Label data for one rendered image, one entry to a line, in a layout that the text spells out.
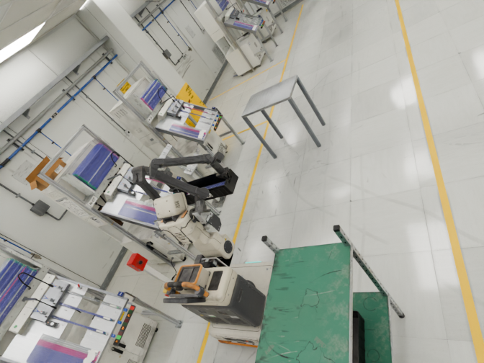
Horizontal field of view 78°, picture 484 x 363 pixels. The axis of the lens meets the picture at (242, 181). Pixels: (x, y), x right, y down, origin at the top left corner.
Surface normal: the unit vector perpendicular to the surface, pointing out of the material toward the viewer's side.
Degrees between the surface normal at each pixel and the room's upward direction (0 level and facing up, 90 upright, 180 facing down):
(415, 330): 0
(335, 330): 0
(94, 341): 47
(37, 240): 90
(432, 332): 0
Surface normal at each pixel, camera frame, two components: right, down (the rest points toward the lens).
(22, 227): 0.79, -0.23
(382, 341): -0.57, -0.63
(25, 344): 0.18, -0.59
